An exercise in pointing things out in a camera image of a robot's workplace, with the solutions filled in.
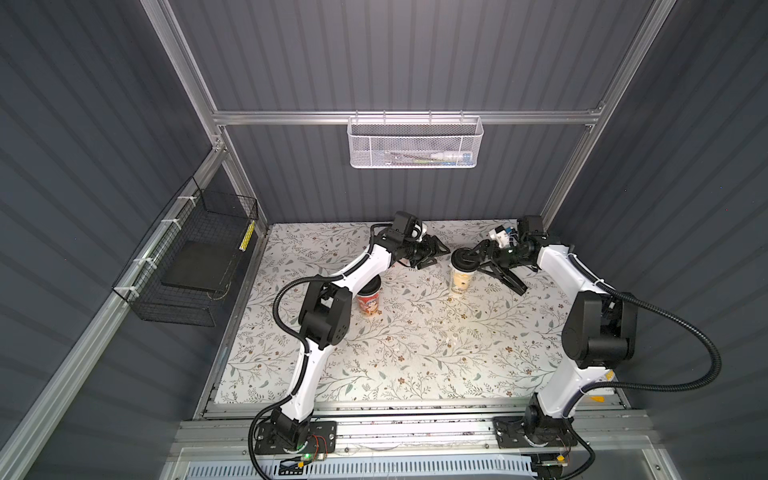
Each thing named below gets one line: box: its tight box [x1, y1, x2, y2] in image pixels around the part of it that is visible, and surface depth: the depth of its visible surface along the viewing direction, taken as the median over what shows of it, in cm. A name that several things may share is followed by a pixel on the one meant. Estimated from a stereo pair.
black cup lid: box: [451, 247, 480, 273], surface depth 88 cm
